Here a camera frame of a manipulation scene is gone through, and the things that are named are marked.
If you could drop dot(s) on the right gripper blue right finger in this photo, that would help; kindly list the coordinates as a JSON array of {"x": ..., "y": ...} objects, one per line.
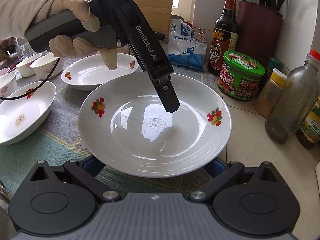
[{"x": 216, "y": 167}]

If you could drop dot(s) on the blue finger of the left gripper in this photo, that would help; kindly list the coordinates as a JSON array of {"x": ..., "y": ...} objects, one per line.
[{"x": 167, "y": 94}]

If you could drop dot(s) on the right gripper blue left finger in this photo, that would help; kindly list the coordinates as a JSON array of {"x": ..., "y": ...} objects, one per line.
[{"x": 92, "y": 165}]

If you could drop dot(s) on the white fruit plate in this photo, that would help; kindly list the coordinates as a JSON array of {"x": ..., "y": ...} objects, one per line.
[
  {"x": 89, "y": 73},
  {"x": 124, "y": 125}
]

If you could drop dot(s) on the white fruit plate back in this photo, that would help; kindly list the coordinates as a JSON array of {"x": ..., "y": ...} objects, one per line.
[{"x": 89, "y": 73}]

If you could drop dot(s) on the white plate with burnt stain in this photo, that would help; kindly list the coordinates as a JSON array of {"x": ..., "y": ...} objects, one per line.
[{"x": 21, "y": 117}]

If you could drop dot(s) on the white bowl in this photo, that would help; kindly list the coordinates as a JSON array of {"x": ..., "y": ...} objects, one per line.
[
  {"x": 8, "y": 84},
  {"x": 43, "y": 66},
  {"x": 24, "y": 66}
]

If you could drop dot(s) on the gloved left hand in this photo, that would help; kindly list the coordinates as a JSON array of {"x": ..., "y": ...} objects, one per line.
[{"x": 18, "y": 15}]

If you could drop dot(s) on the bamboo cutting board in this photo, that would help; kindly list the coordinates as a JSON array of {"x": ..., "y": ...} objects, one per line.
[{"x": 155, "y": 7}]

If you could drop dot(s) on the white blue salt bag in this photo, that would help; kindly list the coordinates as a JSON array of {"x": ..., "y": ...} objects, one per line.
[{"x": 184, "y": 50}]

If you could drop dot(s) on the binder clips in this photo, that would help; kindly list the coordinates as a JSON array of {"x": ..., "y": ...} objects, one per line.
[{"x": 200, "y": 35}]

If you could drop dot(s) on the green lid sauce jar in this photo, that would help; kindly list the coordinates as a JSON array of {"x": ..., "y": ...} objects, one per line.
[{"x": 240, "y": 76}]

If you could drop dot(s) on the dark vinegar bottle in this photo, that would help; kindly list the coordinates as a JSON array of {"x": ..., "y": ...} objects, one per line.
[{"x": 225, "y": 36}]

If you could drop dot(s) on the yellow lid spice jar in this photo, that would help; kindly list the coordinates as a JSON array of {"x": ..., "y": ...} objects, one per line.
[{"x": 270, "y": 92}]

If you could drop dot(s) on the clear glass bottle red cap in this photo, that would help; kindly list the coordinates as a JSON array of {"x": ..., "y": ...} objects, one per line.
[{"x": 295, "y": 101}]

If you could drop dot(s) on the yellow label oil bottle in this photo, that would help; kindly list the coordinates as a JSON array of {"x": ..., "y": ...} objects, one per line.
[{"x": 308, "y": 133}]

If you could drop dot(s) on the glass mug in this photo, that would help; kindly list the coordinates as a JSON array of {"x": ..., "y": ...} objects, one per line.
[{"x": 26, "y": 51}]

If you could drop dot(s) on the steel sink faucet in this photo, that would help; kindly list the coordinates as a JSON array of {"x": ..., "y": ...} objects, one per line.
[{"x": 7, "y": 56}]

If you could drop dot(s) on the green cap small jar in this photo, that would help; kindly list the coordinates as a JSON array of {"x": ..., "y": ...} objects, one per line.
[{"x": 273, "y": 63}]

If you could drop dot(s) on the dark red knife block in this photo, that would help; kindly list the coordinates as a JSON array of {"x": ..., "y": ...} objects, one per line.
[{"x": 259, "y": 25}]

